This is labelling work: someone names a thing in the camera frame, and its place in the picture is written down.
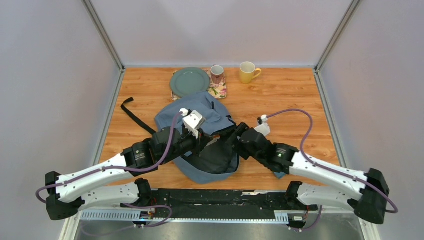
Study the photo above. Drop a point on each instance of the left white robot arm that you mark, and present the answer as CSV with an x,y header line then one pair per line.
x,y
71,193

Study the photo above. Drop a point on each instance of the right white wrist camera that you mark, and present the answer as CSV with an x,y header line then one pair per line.
x,y
263,126

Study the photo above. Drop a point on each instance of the green ceramic plate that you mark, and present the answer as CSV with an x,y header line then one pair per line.
x,y
189,80

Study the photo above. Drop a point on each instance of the blue-grey fabric backpack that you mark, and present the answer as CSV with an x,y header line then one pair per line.
x,y
217,161

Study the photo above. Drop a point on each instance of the yellow ceramic mug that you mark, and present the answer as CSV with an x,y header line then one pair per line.
x,y
248,71

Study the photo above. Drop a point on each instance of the floral serving tray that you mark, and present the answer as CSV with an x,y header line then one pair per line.
x,y
218,91

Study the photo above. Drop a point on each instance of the pink patterned mug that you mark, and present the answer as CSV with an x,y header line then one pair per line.
x,y
217,74

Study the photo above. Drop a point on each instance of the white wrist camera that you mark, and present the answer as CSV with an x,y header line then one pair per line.
x,y
192,120
263,126

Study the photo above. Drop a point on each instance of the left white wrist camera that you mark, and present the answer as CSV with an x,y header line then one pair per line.
x,y
192,120

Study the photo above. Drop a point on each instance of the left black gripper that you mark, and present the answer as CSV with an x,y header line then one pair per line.
x,y
200,143

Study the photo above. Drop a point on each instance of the small teal wallet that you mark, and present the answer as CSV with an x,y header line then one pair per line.
x,y
279,175

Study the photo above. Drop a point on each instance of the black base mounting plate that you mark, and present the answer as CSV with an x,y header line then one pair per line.
x,y
211,204

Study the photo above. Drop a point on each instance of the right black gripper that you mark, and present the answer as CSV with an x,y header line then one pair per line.
x,y
239,130

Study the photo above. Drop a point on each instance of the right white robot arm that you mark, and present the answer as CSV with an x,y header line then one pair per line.
x,y
364,193

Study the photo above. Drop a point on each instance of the aluminium front frame rail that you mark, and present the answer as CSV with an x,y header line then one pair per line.
x,y
160,206

